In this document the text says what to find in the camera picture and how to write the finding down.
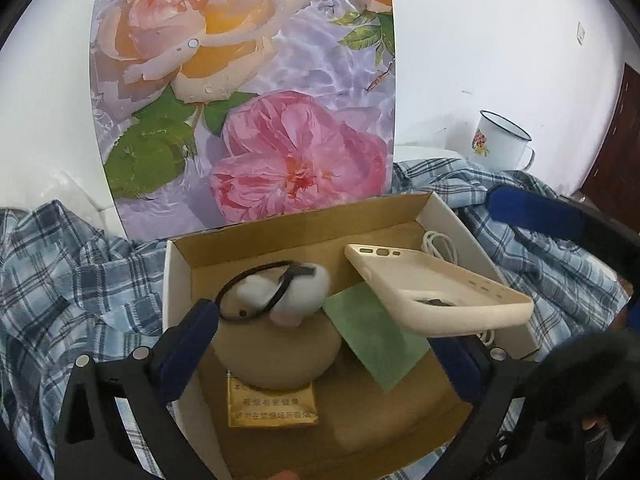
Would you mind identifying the white charging cable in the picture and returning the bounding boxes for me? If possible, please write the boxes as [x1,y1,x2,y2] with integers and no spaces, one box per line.
[420,228,497,348]

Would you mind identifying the green cloth square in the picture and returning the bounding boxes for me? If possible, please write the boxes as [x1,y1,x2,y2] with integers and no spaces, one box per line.
[322,282,431,392]

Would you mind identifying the beige phone case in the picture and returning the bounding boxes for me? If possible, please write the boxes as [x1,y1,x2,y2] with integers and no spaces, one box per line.
[344,244,534,338]

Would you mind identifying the gold blue cigarette pack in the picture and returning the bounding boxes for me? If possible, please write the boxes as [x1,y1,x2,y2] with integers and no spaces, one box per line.
[227,373,319,429]

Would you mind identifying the tan round plush cushion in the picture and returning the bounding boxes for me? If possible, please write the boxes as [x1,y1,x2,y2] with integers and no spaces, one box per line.
[213,312,342,390]

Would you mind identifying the white pink plush toy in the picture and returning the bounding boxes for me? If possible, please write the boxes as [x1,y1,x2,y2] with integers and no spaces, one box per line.
[215,260,331,327]

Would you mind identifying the person right hand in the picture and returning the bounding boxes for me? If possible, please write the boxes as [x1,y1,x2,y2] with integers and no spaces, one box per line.
[582,415,610,431]

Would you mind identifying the white enamel mug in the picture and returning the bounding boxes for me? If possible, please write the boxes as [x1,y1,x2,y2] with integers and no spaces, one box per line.
[469,110,536,171]

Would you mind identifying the dark wooden door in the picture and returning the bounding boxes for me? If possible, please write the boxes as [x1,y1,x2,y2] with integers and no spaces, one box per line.
[580,64,640,232]

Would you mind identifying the open cardboard box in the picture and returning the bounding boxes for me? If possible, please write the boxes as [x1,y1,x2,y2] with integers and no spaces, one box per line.
[163,193,533,479]

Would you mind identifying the blue plaid shirt cloth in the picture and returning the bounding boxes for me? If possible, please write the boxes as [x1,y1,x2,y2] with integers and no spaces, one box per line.
[0,156,632,480]

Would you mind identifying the floral rose picture board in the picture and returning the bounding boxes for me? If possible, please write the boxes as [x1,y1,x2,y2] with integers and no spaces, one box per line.
[89,0,396,240]

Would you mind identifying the white wall switch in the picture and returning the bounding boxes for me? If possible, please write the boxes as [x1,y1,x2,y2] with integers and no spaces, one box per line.
[576,22,586,44]

